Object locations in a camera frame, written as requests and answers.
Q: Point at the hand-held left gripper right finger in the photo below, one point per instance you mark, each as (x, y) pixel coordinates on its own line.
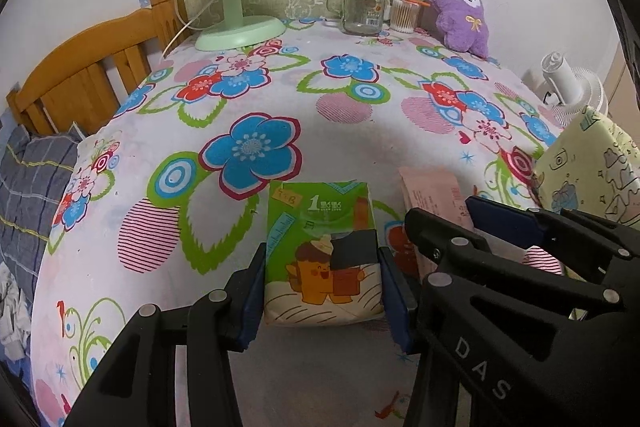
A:
(395, 307)

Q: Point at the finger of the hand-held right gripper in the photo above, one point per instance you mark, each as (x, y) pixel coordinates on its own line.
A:
(500, 217)
(450, 247)

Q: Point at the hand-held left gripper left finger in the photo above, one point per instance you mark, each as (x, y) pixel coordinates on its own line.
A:
(250, 302)

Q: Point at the pink wipes packet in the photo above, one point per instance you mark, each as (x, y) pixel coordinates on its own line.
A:
(430, 192)

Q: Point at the yellow patterned storage box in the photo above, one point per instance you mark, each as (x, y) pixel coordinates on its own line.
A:
(595, 167)

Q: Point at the green tissue pack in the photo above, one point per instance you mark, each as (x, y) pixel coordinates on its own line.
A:
(320, 217)

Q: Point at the white desk fan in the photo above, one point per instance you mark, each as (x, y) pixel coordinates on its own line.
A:
(570, 89)

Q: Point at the floral tablecloth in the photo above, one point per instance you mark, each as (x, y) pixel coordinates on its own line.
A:
(150, 157)

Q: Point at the beige door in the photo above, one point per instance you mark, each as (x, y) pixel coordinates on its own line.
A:
(625, 82)

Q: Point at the purple plush bunny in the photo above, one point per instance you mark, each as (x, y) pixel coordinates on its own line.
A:
(462, 17)

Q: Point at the cotton swab jar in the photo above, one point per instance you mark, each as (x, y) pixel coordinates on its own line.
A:
(404, 14)

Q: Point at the white grey crumpled cloth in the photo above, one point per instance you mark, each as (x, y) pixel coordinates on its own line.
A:
(12, 312)

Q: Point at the grey plaid pillow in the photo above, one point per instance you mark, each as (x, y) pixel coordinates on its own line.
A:
(35, 192)

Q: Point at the wooden headboard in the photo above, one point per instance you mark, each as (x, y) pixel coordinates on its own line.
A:
(75, 77)

